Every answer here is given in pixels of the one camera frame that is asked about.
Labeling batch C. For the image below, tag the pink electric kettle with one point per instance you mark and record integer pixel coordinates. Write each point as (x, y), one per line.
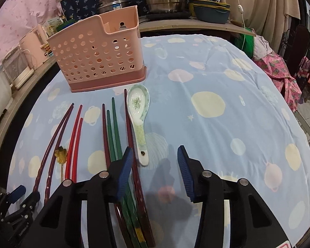
(34, 46)

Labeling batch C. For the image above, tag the green chopstick short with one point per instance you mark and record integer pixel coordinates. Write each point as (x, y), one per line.
(113, 152)

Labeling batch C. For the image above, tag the pink floral fabric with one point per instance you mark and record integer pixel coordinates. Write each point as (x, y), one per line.
(276, 69)

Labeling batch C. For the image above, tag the pink dotted curtain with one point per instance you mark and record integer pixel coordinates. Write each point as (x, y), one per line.
(18, 17)

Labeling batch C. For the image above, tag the hanging clothes rack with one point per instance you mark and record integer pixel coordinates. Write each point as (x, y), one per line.
(295, 46)

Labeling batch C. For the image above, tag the bright red chopstick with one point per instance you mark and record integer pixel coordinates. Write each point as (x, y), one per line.
(76, 151)
(71, 144)

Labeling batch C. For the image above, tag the pink perforated utensil holder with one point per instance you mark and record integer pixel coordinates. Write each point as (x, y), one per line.
(101, 51)

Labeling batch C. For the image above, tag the gold flower spoon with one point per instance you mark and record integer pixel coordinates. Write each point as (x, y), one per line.
(61, 158)

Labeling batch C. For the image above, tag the white carton box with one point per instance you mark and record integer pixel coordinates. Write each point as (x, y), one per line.
(50, 26)

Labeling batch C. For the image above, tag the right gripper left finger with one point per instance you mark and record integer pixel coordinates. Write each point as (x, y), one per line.
(59, 222)

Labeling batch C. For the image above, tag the blue dotted tablecloth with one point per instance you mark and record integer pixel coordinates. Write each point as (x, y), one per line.
(206, 95)

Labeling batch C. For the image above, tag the black induction cooker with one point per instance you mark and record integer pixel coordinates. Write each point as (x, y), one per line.
(168, 16)

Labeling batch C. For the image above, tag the white green ceramic spoon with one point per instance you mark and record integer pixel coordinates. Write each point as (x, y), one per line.
(138, 102)

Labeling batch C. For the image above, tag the steel rice cooker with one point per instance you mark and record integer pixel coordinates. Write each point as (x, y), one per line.
(110, 5)

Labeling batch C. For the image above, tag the green milk powder can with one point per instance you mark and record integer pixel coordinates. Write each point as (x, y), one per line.
(65, 25)

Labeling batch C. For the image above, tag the stacked blue yellow bowls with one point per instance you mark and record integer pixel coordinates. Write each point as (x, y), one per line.
(211, 11)

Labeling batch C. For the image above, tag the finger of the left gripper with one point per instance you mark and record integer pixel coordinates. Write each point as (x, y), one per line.
(25, 212)
(7, 199)

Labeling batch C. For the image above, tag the green chopstick long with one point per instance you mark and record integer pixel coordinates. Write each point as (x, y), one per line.
(116, 131)

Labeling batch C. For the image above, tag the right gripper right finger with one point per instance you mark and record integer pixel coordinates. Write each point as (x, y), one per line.
(252, 222)

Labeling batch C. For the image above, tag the beige hanging cloth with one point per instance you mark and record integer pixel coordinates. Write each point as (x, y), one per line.
(269, 18)

